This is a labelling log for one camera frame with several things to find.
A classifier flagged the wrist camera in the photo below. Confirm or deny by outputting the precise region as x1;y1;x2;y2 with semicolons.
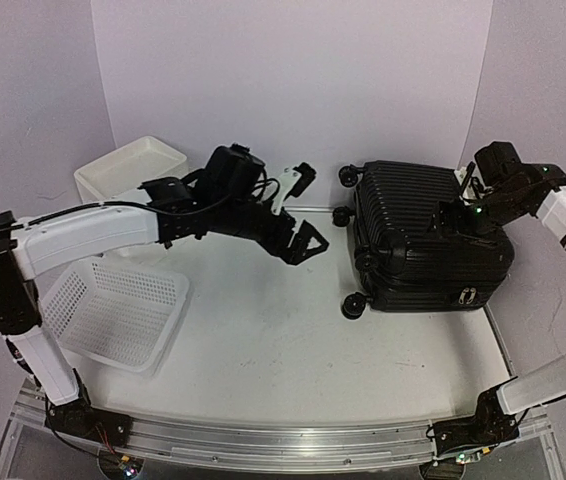
271;162;316;215
454;161;484;203

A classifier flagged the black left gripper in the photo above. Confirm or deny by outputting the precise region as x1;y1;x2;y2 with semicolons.
211;196;330;267

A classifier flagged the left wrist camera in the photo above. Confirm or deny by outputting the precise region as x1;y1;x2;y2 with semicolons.
271;162;316;215

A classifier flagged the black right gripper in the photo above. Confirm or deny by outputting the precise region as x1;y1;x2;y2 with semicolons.
424;187;528;249

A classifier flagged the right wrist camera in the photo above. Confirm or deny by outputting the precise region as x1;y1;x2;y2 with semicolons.
454;161;484;203

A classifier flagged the white drawer storage box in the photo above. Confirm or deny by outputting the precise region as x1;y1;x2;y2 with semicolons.
74;136;190;204

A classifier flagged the white perforated plastic basket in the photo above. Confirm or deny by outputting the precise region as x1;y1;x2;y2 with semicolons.
41;257;190;375

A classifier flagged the black ribbed hard suitcase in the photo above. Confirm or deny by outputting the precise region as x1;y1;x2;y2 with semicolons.
332;160;515;320

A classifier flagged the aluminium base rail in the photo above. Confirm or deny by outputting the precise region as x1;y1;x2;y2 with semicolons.
12;384;557;473

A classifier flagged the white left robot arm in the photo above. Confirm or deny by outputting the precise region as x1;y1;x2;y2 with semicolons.
0;144;329;437

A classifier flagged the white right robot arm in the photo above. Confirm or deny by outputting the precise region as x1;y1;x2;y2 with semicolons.
460;141;566;443

